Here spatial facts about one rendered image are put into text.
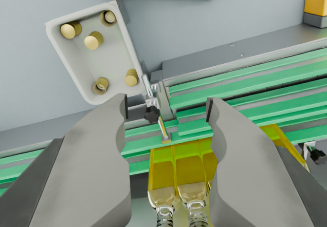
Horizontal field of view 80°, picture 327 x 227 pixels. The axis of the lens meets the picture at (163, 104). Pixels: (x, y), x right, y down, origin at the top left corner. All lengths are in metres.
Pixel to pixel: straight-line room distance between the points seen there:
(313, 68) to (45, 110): 0.74
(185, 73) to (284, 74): 0.19
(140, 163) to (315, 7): 0.56
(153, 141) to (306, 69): 0.34
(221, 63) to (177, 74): 0.10
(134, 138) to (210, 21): 0.36
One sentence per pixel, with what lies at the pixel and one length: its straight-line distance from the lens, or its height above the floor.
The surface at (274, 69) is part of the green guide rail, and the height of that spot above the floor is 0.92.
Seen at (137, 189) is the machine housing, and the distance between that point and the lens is 0.65.
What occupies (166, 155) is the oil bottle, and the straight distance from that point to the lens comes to 0.45.
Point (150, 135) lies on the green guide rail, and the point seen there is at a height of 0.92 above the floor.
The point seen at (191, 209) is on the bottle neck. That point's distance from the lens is 0.39.
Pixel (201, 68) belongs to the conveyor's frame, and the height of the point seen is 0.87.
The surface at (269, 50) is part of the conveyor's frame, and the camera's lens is 0.50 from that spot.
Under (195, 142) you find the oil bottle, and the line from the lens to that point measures 0.46.
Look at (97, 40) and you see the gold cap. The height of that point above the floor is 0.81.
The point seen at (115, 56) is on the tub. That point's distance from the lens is 0.57.
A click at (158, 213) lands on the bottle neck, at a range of 0.40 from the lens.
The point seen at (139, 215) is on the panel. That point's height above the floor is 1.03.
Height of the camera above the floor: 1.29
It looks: 57 degrees down
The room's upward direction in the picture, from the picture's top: 179 degrees clockwise
